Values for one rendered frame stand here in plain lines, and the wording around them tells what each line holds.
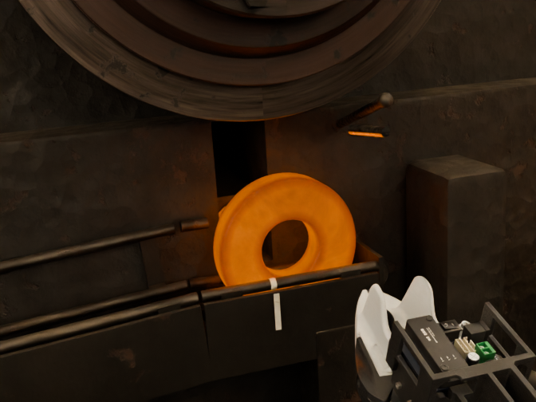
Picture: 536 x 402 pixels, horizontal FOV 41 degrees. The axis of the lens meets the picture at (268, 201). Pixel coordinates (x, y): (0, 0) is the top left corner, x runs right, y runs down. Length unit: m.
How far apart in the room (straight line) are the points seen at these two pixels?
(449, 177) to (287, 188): 0.18
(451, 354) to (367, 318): 0.11
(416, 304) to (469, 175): 0.28
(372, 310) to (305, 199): 0.24
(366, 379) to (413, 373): 0.06
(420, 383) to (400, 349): 0.03
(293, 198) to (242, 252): 0.08
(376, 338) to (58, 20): 0.37
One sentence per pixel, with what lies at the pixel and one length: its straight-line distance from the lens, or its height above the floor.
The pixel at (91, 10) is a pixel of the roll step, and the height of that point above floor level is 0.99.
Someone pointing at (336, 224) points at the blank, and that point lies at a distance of 0.76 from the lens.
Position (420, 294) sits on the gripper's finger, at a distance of 0.54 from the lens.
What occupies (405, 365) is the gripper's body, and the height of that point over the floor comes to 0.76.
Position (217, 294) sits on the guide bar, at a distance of 0.72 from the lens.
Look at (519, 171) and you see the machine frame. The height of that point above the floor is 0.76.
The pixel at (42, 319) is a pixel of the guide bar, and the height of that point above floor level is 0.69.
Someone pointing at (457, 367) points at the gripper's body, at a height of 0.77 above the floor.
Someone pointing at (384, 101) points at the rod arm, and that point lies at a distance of 0.63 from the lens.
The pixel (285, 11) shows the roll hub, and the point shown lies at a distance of 0.60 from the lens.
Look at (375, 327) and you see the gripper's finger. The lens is 0.53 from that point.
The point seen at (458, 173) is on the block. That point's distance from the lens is 0.79.
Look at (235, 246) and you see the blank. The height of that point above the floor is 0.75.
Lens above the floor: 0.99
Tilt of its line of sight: 15 degrees down
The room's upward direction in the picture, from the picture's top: 4 degrees counter-clockwise
